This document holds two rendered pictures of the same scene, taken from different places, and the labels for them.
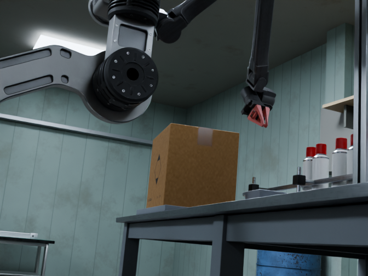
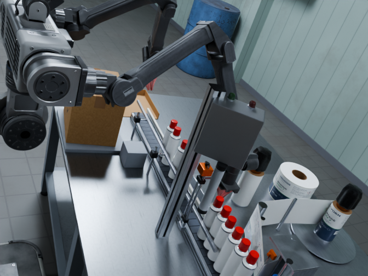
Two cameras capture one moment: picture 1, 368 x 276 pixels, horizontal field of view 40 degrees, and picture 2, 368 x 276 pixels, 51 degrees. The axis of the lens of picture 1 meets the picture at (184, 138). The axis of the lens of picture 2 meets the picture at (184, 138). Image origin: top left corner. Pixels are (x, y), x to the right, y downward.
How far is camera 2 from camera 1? 123 cm
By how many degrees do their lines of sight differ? 44
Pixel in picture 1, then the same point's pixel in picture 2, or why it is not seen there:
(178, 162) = (78, 118)
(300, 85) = not seen: outside the picture
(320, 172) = (171, 147)
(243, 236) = not seen: hidden behind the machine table
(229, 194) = (113, 137)
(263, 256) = (193, 18)
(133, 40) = (28, 102)
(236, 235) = not seen: hidden behind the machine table
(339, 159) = (179, 156)
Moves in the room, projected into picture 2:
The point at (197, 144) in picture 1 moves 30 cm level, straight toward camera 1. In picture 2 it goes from (93, 107) to (80, 142)
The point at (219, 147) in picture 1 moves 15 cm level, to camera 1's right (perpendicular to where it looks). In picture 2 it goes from (110, 109) to (142, 116)
